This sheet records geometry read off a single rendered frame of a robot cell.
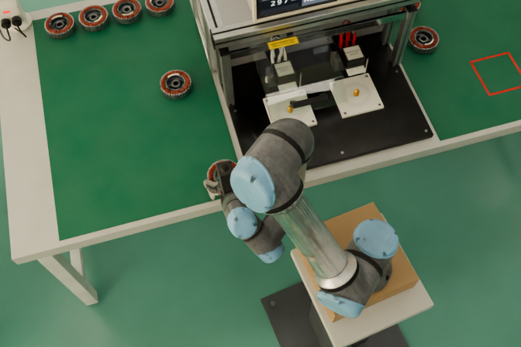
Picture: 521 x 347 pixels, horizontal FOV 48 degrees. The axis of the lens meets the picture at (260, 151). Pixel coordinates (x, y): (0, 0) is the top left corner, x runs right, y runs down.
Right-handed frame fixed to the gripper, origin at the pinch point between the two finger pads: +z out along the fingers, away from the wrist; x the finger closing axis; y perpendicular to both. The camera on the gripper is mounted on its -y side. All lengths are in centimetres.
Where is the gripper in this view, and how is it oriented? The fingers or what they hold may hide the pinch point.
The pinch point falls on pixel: (224, 174)
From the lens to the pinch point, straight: 186.2
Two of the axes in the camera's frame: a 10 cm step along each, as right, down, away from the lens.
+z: -1.9, -3.0, 9.3
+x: 9.6, -2.5, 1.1
